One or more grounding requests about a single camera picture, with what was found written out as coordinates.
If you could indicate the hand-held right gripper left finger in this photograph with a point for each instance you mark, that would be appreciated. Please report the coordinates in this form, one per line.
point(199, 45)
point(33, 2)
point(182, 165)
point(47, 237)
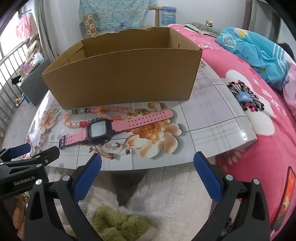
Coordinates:
point(87, 178)

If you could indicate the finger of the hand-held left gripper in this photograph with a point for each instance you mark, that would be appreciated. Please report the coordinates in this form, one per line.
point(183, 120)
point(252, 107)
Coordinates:
point(20, 149)
point(46, 155)

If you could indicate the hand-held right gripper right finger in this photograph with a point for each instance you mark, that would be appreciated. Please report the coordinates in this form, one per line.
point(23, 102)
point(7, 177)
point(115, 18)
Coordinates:
point(208, 178)

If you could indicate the small gold pendant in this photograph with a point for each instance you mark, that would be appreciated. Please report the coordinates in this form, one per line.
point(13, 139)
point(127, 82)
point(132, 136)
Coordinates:
point(141, 111)

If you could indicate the brown cardboard box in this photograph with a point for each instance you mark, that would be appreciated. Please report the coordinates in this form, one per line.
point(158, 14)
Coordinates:
point(120, 76)

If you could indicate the white fluffy robe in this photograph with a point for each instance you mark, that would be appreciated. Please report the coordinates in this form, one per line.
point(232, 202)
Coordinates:
point(161, 192)

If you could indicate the metal balcony railing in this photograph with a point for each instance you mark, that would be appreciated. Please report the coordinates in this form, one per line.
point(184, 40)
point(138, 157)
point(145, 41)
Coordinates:
point(7, 102)

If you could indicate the green fluffy trim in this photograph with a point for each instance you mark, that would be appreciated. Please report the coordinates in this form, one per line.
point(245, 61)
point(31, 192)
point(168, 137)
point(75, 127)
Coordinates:
point(120, 224)

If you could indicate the pink floral bedsheet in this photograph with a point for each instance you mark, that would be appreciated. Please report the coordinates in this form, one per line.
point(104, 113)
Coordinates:
point(266, 150)

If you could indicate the grey cabinet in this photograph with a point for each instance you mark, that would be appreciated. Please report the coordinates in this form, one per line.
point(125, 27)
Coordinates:
point(37, 83)

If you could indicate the white plastic bag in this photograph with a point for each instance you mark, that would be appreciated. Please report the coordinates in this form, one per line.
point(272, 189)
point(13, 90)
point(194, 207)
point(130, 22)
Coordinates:
point(37, 58)

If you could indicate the grey curtain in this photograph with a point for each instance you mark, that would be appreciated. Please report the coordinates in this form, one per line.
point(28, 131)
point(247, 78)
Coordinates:
point(47, 32)

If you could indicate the pink hanging clothes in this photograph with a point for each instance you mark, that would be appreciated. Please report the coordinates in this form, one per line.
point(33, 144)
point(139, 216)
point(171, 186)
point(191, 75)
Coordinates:
point(26, 27)

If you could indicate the blue patterned blanket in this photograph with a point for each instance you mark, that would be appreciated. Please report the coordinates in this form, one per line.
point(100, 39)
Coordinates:
point(252, 51)

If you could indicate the checkered patterned cloth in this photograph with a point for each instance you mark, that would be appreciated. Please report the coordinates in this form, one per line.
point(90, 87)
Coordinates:
point(89, 25)

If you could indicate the dark cloth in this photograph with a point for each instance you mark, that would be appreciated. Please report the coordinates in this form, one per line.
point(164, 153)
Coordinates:
point(286, 51)

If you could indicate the green lace cloth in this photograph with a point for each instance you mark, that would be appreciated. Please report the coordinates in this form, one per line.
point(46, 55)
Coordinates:
point(198, 26)

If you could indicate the small gold-lidded jar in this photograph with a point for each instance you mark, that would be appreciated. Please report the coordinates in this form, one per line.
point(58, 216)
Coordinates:
point(209, 23)

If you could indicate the teal floral hanging cloth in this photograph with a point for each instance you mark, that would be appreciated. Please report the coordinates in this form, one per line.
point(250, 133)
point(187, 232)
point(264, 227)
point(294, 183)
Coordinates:
point(115, 14)

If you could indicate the blue water jug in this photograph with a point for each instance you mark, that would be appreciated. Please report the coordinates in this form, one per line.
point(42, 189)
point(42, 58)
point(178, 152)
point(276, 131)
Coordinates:
point(168, 16)

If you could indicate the wooden chair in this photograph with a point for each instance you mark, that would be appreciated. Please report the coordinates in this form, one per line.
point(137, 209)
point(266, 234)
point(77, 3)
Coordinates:
point(157, 16)

